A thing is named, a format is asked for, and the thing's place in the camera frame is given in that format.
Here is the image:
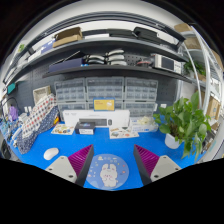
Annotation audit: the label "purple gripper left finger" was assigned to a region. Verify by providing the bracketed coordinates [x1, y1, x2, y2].
[46, 145, 94, 186]

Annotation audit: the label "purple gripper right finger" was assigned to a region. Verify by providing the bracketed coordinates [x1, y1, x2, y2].
[133, 145, 180, 185]

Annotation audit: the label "white computer mouse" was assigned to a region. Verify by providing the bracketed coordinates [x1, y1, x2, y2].
[43, 148, 59, 160]

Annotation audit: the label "round bunny mouse pad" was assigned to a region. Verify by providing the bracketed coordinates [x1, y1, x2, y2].
[86, 154, 129, 190]

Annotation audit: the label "small black box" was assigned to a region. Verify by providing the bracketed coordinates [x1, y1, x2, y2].
[75, 122, 95, 135]

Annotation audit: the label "blue desk mat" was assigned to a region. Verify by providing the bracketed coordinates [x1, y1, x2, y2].
[10, 128, 195, 190]

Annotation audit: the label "sticker sheet left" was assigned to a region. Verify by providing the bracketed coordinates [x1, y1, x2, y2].
[52, 124, 74, 135]

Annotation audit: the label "sticker sheet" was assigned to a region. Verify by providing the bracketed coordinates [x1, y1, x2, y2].
[109, 127, 139, 139]
[52, 124, 74, 135]

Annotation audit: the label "clear plastic box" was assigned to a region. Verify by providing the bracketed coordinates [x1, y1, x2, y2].
[130, 116, 158, 133]

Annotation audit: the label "sticker sheet right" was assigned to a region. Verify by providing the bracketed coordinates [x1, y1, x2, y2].
[109, 127, 139, 139]

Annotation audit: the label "green potted plant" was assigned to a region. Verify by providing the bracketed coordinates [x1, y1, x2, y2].
[153, 91, 211, 158]

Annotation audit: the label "white keyboard box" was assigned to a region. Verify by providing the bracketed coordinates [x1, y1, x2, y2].
[63, 110, 130, 127]

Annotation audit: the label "patterned fabric bag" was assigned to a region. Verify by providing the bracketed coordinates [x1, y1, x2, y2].
[17, 93, 59, 154]

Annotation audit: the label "yellow card sign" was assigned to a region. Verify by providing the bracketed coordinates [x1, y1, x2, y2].
[93, 99, 115, 111]

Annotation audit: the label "left drawer organizer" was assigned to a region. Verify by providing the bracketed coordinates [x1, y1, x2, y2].
[54, 78, 86, 102]

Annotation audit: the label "drawer organizer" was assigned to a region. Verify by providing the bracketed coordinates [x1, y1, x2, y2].
[124, 77, 158, 101]
[54, 78, 86, 102]
[86, 77, 124, 100]

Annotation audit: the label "right drawer organizer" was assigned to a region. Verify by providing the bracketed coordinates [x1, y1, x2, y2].
[124, 77, 158, 101]

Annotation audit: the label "white woven basket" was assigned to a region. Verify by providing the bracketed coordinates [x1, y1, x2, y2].
[33, 86, 51, 104]

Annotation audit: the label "middle drawer organizer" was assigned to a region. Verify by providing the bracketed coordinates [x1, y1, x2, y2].
[86, 77, 124, 100]

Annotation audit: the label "lower grey shelf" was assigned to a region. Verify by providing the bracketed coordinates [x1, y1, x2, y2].
[43, 65, 191, 83]

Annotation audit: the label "grey shelf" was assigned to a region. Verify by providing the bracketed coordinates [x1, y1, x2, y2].
[3, 37, 187, 85]
[43, 65, 191, 83]

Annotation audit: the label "dark blue flat box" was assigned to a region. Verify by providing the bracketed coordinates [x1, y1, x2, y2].
[49, 58, 83, 72]

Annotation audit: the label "grey electronic instrument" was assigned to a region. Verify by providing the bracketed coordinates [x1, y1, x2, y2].
[152, 54, 182, 74]

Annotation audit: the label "stacked white headsets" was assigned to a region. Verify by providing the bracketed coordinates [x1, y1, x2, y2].
[84, 49, 127, 66]

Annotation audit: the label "upper grey shelf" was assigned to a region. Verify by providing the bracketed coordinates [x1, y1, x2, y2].
[3, 37, 187, 85]

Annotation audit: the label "cardboard box on shelf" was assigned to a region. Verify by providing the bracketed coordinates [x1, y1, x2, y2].
[53, 27, 82, 48]

